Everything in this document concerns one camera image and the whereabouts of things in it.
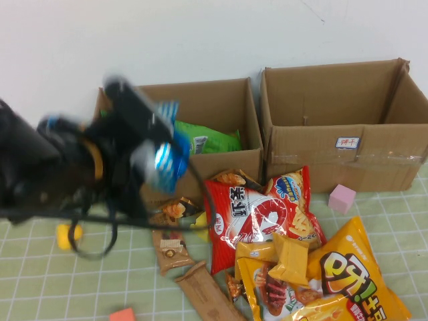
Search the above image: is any white label blue border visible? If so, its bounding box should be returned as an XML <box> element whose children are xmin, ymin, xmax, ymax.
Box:
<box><xmin>335</xmin><ymin>136</ymin><xmax>362</xmax><ymax>149</ymax></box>

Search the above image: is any brown wafer bar with picture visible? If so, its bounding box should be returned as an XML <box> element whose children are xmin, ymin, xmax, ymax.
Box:
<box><xmin>152</xmin><ymin>229</ymin><xmax>196</xmax><ymax>277</ymax></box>

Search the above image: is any yellow sausage snack bag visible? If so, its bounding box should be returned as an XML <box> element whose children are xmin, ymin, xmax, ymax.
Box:
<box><xmin>236</xmin><ymin>256</ymin><xmax>324</xmax><ymax>321</ymax></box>

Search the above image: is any small yellow snack packet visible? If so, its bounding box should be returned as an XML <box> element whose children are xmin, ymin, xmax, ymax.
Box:
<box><xmin>268</xmin><ymin>232</ymin><xmax>311</xmax><ymax>288</ymax></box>
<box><xmin>235</xmin><ymin>241</ymin><xmax>280</xmax><ymax>281</ymax></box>

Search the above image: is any black cable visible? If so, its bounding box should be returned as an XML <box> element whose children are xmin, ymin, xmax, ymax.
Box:
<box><xmin>66</xmin><ymin>156</ymin><xmax>217</xmax><ymax>261</ymax></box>

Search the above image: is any plain brown wafer bar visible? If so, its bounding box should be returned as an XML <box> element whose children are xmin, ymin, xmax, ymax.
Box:
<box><xmin>174</xmin><ymin>260</ymin><xmax>249</xmax><ymax>321</ymax></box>

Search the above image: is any red shrimp sticks bag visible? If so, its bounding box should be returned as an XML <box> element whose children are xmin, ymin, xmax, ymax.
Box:
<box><xmin>263</xmin><ymin>165</ymin><xmax>328</xmax><ymax>250</ymax></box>

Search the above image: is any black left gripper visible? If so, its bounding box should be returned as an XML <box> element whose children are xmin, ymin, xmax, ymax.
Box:
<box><xmin>96</xmin><ymin>109</ymin><xmax>148</xmax><ymax>219</ymax></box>

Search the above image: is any red shrimp strips bag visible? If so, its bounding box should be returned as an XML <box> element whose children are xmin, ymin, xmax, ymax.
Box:
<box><xmin>202</xmin><ymin>179</ymin><xmax>296</xmax><ymax>275</ymax></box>

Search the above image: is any blue Vikar shrimp chips bag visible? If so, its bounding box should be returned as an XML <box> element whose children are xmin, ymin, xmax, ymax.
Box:
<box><xmin>132</xmin><ymin>99</ymin><xmax>193</xmax><ymax>196</ymax></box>

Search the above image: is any orange block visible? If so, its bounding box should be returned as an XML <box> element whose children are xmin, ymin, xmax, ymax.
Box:
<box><xmin>108</xmin><ymin>307</ymin><xmax>136</xmax><ymax>321</ymax></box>

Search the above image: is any green checkered tablecloth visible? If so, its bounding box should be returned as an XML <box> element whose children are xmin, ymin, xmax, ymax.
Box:
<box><xmin>0</xmin><ymin>180</ymin><xmax>428</xmax><ymax>321</ymax></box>

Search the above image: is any green chips bag with barcode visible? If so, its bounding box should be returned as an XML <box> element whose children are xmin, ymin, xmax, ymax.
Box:
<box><xmin>173</xmin><ymin>120</ymin><xmax>242</xmax><ymax>156</ymax></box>

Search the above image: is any large yellow chips bag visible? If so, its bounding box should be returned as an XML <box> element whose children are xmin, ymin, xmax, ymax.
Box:
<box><xmin>306</xmin><ymin>215</ymin><xmax>413</xmax><ymax>321</ymax></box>

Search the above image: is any pink cube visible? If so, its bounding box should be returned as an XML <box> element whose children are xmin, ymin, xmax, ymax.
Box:
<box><xmin>328</xmin><ymin>183</ymin><xmax>357</xmax><ymax>214</ymax></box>

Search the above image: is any yellow rubber duck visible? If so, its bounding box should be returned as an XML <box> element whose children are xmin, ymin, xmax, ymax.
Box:
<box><xmin>56</xmin><ymin>223</ymin><xmax>84</xmax><ymax>251</ymax></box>

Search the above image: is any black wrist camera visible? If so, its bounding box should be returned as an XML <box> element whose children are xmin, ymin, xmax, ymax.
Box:
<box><xmin>102</xmin><ymin>74</ymin><xmax>176</xmax><ymax>146</ymax></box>

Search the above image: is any dark orange crisps bag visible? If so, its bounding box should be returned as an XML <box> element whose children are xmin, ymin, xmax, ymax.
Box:
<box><xmin>212</xmin><ymin>169</ymin><xmax>265</xmax><ymax>193</ymax></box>

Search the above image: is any small dark orange snack packet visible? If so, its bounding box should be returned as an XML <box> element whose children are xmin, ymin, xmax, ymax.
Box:
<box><xmin>159</xmin><ymin>197</ymin><xmax>202</xmax><ymax>222</ymax></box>
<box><xmin>225</xmin><ymin>271</ymin><xmax>248</xmax><ymax>304</ymax></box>

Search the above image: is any large taped cardboard box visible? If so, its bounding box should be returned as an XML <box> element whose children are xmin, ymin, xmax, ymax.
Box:
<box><xmin>259</xmin><ymin>58</ymin><xmax>428</xmax><ymax>195</ymax></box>

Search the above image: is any cardboard box with chips label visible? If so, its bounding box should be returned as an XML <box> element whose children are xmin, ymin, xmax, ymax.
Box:
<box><xmin>93</xmin><ymin>77</ymin><xmax>265</xmax><ymax>215</ymax></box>

